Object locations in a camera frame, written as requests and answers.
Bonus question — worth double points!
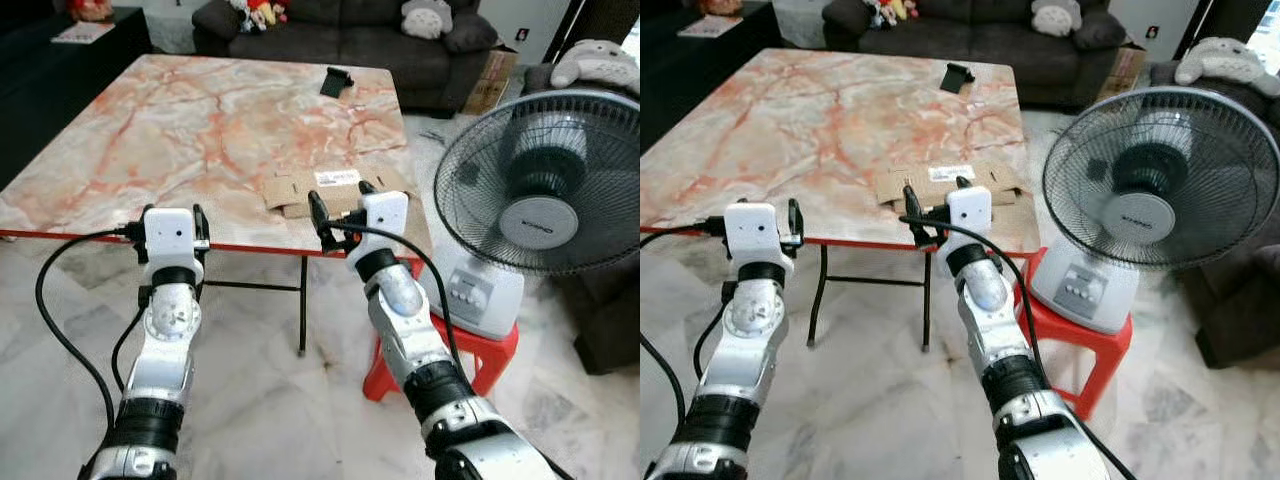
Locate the flat brown cardboard box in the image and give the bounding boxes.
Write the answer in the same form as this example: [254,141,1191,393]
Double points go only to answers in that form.
[262,165,411,219]
[875,163,1026,211]

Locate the dark fabric sofa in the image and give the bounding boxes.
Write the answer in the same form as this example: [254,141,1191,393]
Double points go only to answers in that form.
[192,0,501,111]
[822,0,1131,109]

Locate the dark armchair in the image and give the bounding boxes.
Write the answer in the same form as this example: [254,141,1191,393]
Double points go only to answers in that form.
[1150,60,1280,369]
[520,62,641,376]

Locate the long black low cabinet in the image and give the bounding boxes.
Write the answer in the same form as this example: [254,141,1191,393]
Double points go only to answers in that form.
[640,0,776,151]
[0,5,151,191]

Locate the upright brown cardboard box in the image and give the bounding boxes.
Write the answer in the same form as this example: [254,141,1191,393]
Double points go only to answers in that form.
[462,50,519,116]
[1095,45,1149,101]

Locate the grey electric table fan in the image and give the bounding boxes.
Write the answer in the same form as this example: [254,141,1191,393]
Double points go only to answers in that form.
[428,90,641,342]
[1028,85,1280,336]

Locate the small grey white plush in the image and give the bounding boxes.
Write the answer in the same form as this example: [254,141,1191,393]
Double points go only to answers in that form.
[1032,0,1083,39]
[402,0,453,41]

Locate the colourful small plush toys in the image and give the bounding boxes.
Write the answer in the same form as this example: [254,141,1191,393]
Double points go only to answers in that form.
[230,0,291,31]
[865,0,921,29]

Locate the dark grey cushion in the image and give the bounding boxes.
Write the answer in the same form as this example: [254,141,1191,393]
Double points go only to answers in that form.
[1072,10,1129,51]
[445,12,499,53]

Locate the white pink booklet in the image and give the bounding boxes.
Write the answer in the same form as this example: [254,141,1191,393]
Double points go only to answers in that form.
[678,15,744,39]
[50,22,116,46]

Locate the red plastic stool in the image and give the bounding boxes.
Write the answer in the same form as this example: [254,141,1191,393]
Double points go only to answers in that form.
[1012,247,1135,421]
[362,256,521,403]

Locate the large grey white plush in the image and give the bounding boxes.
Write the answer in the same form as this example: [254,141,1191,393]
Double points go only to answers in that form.
[1175,37,1280,98]
[550,40,641,96]

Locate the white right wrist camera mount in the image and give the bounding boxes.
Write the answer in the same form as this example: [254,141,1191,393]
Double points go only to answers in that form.
[357,190,410,257]
[944,186,993,251]

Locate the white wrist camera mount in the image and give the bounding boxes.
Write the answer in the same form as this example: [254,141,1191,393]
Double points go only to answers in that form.
[725,202,779,264]
[143,208,196,269]
[944,186,993,251]
[357,190,410,257]

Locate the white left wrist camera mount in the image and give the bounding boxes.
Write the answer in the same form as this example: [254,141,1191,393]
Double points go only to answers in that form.
[143,208,196,269]
[725,202,779,264]

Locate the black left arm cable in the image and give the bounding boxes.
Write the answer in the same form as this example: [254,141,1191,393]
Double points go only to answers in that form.
[640,222,728,426]
[35,228,151,433]

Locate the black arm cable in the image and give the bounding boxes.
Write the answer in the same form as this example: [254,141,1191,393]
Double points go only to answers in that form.
[900,215,1046,376]
[330,222,466,376]
[640,222,728,426]
[35,228,151,433]

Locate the black metal table leg frame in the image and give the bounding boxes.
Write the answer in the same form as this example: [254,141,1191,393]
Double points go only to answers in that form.
[805,243,936,353]
[195,255,311,357]

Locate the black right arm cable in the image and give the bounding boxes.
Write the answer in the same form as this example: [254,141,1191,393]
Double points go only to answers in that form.
[900,215,1046,376]
[330,222,466,376]

